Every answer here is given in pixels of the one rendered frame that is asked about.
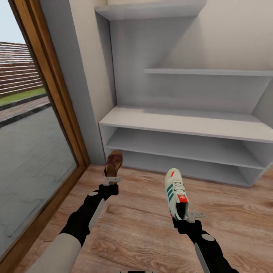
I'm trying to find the sandal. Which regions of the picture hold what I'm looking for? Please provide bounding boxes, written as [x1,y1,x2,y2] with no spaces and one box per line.
[104,150,123,185]

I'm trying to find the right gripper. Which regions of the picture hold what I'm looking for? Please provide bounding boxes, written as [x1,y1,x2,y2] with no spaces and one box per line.
[173,217,202,237]

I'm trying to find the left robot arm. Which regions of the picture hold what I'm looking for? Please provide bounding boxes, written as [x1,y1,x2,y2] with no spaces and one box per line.
[26,177,121,273]

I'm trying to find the gym shoe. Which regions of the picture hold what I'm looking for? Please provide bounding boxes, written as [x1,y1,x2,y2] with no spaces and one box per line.
[165,168,190,220]

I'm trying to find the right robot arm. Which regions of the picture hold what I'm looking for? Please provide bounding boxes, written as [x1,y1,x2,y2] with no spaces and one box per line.
[173,211,239,273]

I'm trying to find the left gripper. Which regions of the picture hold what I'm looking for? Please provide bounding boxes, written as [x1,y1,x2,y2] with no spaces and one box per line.
[99,184,119,198]

